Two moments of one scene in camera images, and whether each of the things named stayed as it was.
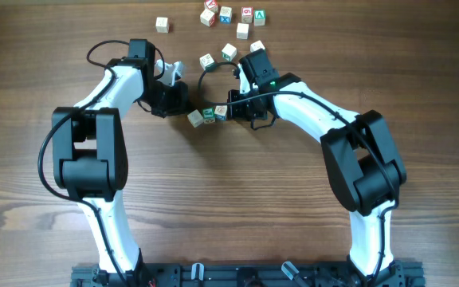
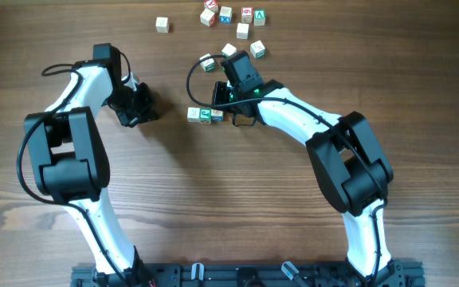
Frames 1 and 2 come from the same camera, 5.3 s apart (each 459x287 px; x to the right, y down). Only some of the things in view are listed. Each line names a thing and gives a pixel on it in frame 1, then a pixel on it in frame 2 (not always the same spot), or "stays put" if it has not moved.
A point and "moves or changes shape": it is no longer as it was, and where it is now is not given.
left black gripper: x=174 y=100 -> x=138 y=112
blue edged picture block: x=221 y=112 moves or changes shape
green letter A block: x=259 y=17 stays put
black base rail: x=300 y=274 stays put
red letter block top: x=211 y=4 stays put
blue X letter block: x=225 y=14 stays put
